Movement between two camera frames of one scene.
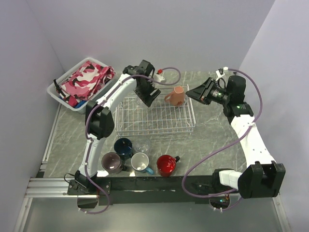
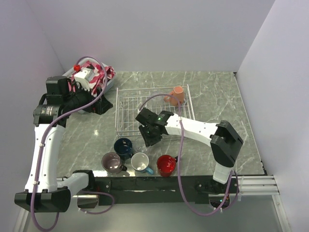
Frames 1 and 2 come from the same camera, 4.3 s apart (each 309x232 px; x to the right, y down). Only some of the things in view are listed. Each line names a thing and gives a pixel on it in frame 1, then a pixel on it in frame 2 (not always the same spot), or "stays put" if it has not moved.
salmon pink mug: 176,97 stays put
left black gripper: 147,98 to 101,106
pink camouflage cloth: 81,85 stays put
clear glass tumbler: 139,104 to 158,98
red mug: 166,165 stays put
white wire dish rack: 133,117 stays put
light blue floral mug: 139,162 stays put
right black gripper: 202,92 to 148,141
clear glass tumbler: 142,145 stays put
